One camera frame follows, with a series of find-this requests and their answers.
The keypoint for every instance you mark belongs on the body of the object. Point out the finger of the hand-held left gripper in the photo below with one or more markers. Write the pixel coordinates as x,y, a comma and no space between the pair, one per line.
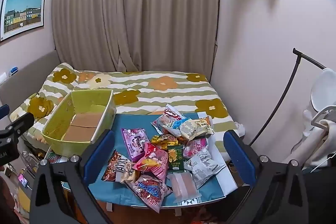
4,110
22,123

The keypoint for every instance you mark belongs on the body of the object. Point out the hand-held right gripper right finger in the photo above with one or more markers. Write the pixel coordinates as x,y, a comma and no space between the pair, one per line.
239,155

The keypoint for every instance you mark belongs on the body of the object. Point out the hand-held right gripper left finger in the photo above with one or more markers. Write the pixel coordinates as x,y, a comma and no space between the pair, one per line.
101,153

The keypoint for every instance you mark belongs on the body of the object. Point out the brown chip bag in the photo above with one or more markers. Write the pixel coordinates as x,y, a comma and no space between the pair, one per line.
116,167

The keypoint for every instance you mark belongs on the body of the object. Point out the purple snack packet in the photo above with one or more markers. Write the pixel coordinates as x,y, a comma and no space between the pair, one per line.
134,144

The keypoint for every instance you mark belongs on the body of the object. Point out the green cardboard box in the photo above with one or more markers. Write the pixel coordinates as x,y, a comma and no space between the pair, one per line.
78,127

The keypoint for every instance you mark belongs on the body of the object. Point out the white and grey snack packet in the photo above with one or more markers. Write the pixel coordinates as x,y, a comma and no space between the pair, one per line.
204,167

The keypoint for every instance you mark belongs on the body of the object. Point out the red and blue snack packet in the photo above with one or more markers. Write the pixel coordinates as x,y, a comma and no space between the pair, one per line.
149,190

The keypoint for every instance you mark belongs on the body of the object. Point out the clear wafer packet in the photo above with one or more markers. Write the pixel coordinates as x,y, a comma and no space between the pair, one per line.
182,184

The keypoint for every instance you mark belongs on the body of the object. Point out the green cracker packet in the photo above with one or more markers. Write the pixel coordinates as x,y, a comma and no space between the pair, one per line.
175,161

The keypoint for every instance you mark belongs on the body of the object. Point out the floral pillow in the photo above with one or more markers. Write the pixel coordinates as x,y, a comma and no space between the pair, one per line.
39,107

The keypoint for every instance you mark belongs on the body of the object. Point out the white cloth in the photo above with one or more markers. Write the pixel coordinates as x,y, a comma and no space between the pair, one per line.
240,129

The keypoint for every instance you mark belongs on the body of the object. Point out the smartphone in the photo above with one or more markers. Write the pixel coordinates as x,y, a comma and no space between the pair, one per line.
22,179

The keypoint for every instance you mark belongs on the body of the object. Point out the teal patterned table mat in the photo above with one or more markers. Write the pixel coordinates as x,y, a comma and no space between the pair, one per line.
118,121

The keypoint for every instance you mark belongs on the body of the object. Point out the grey headboard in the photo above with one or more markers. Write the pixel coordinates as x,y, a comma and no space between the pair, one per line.
26,82

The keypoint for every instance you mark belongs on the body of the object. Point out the small blue object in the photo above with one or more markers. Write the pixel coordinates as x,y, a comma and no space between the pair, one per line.
13,71

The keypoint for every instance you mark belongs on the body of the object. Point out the pink and white snack packet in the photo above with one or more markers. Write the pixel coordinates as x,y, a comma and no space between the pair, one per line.
195,148

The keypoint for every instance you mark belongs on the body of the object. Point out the red printed carton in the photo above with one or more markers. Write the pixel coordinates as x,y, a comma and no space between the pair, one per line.
53,158

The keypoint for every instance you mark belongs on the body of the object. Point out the orange snack packet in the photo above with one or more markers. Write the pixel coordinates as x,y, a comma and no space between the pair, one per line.
206,120

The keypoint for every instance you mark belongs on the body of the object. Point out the cream snack packet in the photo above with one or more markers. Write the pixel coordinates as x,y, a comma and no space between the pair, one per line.
194,130

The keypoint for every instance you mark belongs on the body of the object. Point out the gold snack packet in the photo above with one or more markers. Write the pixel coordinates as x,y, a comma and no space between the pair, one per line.
164,140

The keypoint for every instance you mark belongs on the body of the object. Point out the blue and white snack packet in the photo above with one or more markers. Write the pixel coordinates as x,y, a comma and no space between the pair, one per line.
174,125

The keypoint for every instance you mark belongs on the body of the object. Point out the red and white snack packet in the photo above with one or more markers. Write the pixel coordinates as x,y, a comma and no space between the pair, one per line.
172,111

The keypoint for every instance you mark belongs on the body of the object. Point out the floral striped blanket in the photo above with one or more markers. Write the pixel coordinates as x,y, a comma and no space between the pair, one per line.
162,98

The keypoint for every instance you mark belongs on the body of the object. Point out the cream cloth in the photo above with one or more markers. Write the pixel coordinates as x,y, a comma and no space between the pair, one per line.
323,140

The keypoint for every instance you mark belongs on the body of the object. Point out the white round object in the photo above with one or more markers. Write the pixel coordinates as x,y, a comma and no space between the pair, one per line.
324,90

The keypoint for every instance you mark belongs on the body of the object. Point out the beige curtain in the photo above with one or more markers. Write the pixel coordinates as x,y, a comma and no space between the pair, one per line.
131,16

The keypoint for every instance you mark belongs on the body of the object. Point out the white wall socket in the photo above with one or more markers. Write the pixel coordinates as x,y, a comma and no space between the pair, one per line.
2,78

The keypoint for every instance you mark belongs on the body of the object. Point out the framed wall picture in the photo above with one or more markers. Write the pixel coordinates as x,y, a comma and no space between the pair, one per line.
23,14

